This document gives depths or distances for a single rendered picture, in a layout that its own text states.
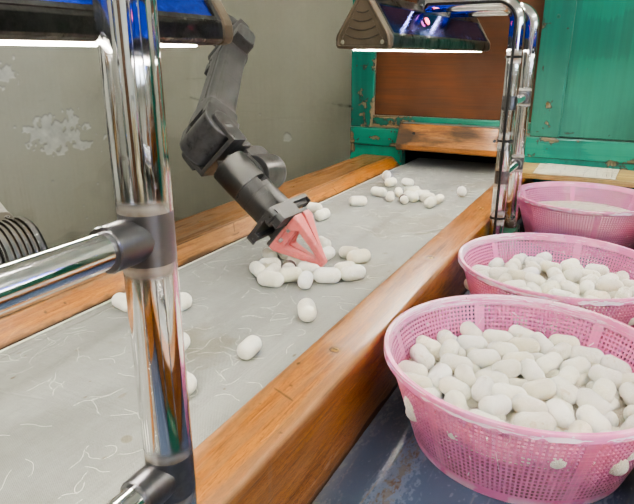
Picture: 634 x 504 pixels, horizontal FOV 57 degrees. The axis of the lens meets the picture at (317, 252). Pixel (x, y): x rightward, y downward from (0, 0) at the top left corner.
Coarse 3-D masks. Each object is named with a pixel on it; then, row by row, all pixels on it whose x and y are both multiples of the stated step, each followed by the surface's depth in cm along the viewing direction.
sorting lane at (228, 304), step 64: (448, 192) 131; (256, 256) 89; (384, 256) 89; (128, 320) 68; (192, 320) 68; (256, 320) 68; (320, 320) 68; (0, 384) 55; (64, 384) 55; (128, 384) 55; (256, 384) 55; (0, 448) 46; (64, 448) 46; (128, 448) 46
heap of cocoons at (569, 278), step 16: (544, 256) 88; (480, 272) 82; (496, 272) 83; (512, 272) 82; (528, 272) 81; (544, 272) 86; (560, 272) 81; (576, 272) 82; (592, 272) 82; (608, 272) 84; (624, 272) 82; (528, 288) 76; (544, 288) 77; (560, 288) 78; (576, 288) 77; (592, 288) 77; (608, 288) 78; (624, 288) 76
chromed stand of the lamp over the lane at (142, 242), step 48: (96, 0) 21; (144, 0) 21; (144, 48) 22; (144, 96) 22; (144, 144) 22; (144, 192) 23; (96, 240) 22; (144, 240) 23; (0, 288) 18; (48, 288) 20; (144, 288) 24; (144, 336) 25; (144, 384) 26; (144, 432) 27; (144, 480) 26; (192, 480) 28
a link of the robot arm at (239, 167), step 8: (240, 152) 84; (224, 160) 82; (232, 160) 82; (240, 160) 83; (248, 160) 84; (224, 168) 82; (232, 168) 82; (240, 168) 82; (248, 168) 82; (256, 168) 83; (216, 176) 84; (224, 176) 83; (232, 176) 82; (240, 176) 82; (248, 176) 82; (224, 184) 83; (232, 184) 82; (240, 184) 82; (232, 192) 83
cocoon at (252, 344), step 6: (252, 336) 60; (246, 342) 58; (252, 342) 59; (258, 342) 59; (240, 348) 58; (246, 348) 58; (252, 348) 58; (258, 348) 59; (240, 354) 58; (246, 354) 58; (252, 354) 58
